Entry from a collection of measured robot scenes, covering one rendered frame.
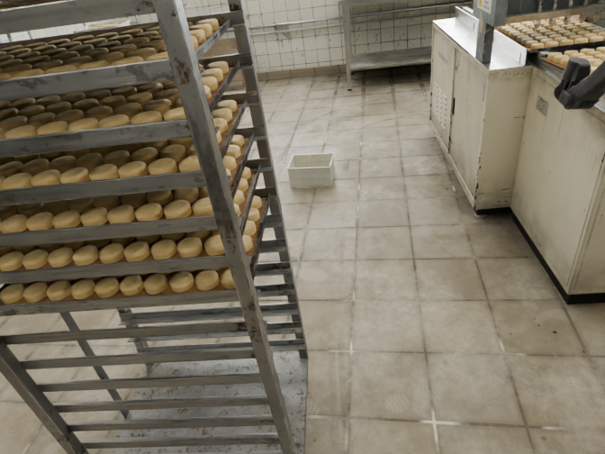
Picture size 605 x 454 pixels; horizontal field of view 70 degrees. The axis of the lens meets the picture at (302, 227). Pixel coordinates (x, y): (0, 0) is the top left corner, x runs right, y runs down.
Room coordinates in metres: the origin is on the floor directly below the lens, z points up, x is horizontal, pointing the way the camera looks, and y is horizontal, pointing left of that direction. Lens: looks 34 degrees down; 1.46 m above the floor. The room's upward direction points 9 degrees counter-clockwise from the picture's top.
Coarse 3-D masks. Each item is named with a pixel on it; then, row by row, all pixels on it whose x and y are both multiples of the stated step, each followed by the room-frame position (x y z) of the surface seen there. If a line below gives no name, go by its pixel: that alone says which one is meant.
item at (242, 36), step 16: (240, 0) 1.08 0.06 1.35; (240, 32) 1.08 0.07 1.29; (240, 48) 1.08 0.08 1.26; (256, 80) 1.08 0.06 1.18; (256, 112) 1.08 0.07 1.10; (272, 160) 1.10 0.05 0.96; (272, 176) 1.08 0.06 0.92; (272, 208) 1.08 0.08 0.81; (288, 256) 1.08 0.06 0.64; (304, 336) 1.10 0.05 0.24; (304, 352) 1.08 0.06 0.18
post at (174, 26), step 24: (168, 0) 0.63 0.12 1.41; (168, 24) 0.63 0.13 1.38; (168, 48) 0.63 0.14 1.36; (192, 48) 0.65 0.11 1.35; (192, 72) 0.63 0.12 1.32; (192, 96) 0.63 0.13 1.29; (192, 120) 0.63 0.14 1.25; (216, 144) 0.65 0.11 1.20; (216, 168) 0.63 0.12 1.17; (216, 192) 0.63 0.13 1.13; (216, 216) 0.63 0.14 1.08; (240, 240) 0.65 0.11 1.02; (240, 264) 0.63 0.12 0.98; (240, 288) 0.63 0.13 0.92; (264, 336) 0.64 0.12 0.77; (264, 360) 0.63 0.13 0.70; (264, 384) 0.63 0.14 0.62; (288, 432) 0.63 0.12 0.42
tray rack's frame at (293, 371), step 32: (64, 320) 0.94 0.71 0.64; (0, 352) 0.72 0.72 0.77; (288, 352) 1.11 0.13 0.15; (32, 384) 0.73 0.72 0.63; (256, 384) 1.00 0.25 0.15; (288, 384) 0.97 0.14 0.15; (128, 416) 0.94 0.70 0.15; (160, 416) 0.92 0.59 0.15; (192, 416) 0.91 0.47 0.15; (64, 448) 0.71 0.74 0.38; (128, 448) 0.83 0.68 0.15; (160, 448) 0.81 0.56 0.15; (192, 448) 0.79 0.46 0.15; (224, 448) 0.78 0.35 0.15; (256, 448) 0.76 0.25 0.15
